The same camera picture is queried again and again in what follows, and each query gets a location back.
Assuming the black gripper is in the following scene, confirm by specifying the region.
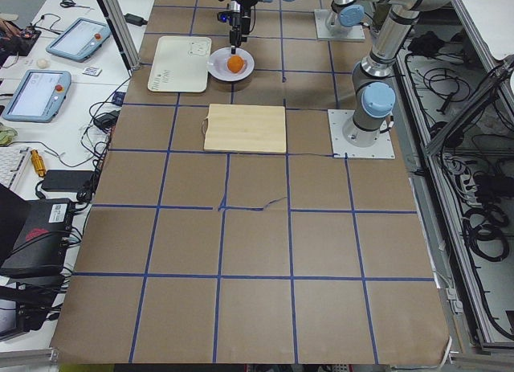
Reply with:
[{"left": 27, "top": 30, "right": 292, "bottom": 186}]
[{"left": 228, "top": 2, "right": 251, "bottom": 54}]

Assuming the orange fruit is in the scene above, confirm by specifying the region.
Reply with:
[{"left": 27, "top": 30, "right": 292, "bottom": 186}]
[{"left": 226, "top": 55, "right": 245, "bottom": 74}]

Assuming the white round plate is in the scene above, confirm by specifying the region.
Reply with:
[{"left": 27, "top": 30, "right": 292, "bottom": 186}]
[{"left": 207, "top": 47, "right": 255, "bottom": 82}]

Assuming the cream tray with bear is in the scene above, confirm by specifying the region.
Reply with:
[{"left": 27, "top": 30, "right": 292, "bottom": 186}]
[{"left": 147, "top": 36, "right": 212, "bottom": 93}]

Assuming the bamboo cutting board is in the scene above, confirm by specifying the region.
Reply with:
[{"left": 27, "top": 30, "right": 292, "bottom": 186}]
[{"left": 204, "top": 104, "right": 287, "bottom": 153}]

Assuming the black power adapter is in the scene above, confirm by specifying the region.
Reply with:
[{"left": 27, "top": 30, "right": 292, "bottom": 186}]
[{"left": 124, "top": 13, "right": 148, "bottom": 27}]

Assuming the small printed card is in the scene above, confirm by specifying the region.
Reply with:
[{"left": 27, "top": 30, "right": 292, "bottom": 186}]
[{"left": 83, "top": 67, "right": 102, "bottom": 76}]

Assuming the far blue teach pendant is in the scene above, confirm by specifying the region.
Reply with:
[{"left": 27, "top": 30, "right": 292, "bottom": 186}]
[{"left": 46, "top": 18, "right": 111, "bottom": 62}]

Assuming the blue teach pendant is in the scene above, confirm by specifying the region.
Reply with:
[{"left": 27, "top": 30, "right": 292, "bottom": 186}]
[
  {"left": 46, "top": 18, "right": 111, "bottom": 62},
  {"left": 2, "top": 70, "right": 71, "bottom": 123}
]

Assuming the near blue teach pendant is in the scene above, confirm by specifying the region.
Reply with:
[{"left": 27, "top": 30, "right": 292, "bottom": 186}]
[{"left": 2, "top": 70, "right": 71, "bottom": 123}]

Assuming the black flat power brick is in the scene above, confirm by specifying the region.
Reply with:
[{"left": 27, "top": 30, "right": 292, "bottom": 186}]
[{"left": 41, "top": 170, "right": 93, "bottom": 192}]

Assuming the gold cylinder tool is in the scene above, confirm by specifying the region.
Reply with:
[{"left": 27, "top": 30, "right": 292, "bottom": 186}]
[{"left": 31, "top": 149, "right": 47, "bottom": 178}]

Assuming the white keyboard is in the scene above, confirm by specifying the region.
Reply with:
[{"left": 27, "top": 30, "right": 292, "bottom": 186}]
[{"left": 0, "top": 146, "right": 30, "bottom": 190}]

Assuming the black computer box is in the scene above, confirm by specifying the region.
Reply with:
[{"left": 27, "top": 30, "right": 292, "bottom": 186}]
[{"left": 1, "top": 193, "right": 74, "bottom": 279}]

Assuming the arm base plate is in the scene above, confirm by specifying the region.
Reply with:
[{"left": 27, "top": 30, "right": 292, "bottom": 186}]
[
  {"left": 328, "top": 109, "right": 395, "bottom": 159},
  {"left": 314, "top": 9, "right": 365, "bottom": 43}
]

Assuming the aluminium frame post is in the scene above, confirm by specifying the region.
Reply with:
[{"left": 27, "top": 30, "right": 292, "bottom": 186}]
[{"left": 96, "top": 0, "right": 141, "bottom": 72}]

